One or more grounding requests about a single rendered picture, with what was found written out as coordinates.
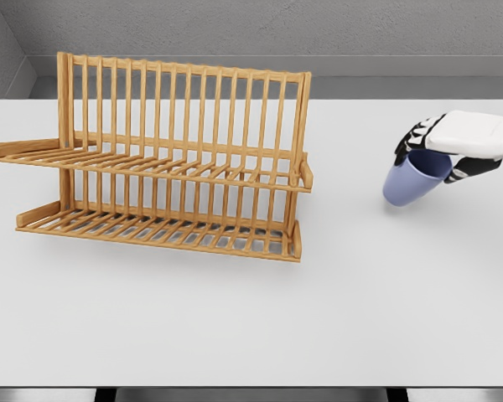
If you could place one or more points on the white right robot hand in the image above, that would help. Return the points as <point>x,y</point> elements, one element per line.
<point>457,136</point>

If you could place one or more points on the blue plastic cup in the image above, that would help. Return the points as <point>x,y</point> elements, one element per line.
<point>406,182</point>

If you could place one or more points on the wooden two-tier dish rack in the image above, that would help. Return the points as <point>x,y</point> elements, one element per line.
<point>180,163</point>

